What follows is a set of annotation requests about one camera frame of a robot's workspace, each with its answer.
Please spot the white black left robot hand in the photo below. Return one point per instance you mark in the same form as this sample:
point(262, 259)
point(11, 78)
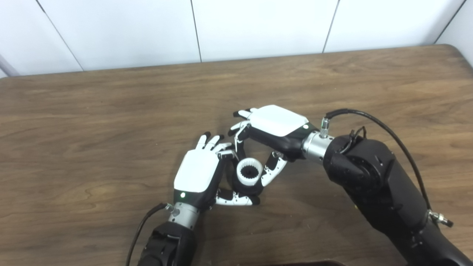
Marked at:
point(196, 173)

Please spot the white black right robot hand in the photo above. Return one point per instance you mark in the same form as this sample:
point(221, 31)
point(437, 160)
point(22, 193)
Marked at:
point(277, 122)

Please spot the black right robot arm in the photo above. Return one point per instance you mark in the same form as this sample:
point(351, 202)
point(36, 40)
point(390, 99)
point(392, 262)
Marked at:
point(377, 184)

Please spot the grey wall corner trim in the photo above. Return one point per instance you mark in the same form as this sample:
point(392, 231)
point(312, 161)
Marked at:
point(7, 68)

